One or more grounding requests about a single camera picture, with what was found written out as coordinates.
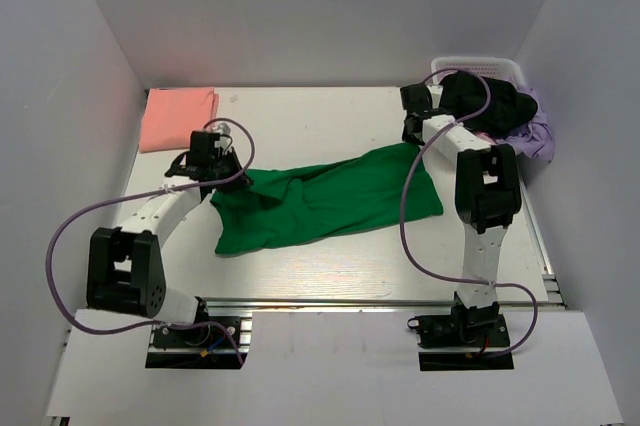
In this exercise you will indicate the green t shirt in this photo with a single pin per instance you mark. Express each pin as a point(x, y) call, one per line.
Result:
point(297, 206)

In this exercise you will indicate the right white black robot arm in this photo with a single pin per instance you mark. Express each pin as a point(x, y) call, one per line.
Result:
point(487, 196)

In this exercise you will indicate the white plastic laundry basket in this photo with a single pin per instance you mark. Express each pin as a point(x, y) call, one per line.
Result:
point(500, 66)

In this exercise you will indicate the folded pink t shirt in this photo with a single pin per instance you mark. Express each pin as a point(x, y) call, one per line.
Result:
point(171, 115)

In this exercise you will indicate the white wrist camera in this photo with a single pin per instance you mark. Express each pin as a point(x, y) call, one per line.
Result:
point(221, 128)
point(436, 93)

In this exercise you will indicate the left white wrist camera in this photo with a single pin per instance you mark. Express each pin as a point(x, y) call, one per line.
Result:
point(221, 128)

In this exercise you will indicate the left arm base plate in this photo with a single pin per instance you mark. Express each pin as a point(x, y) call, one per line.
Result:
point(204, 337)

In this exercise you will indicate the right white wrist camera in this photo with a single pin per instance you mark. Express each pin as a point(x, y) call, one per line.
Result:
point(436, 93)

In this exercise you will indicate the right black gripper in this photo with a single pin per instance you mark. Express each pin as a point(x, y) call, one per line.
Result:
point(410, 138)

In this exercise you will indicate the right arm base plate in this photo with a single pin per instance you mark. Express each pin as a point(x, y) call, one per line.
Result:
point(445, 331)

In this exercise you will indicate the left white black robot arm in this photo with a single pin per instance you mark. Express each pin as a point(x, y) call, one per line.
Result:
point(125, 268)

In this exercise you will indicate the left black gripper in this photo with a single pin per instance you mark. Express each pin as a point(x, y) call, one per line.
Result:
point(238, 183)

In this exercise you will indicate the black garment in basket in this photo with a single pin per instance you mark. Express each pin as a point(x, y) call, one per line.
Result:
point(508, 109)

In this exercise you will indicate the lilac garment in basket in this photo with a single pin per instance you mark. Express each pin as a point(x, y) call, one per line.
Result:
point(534, 139)

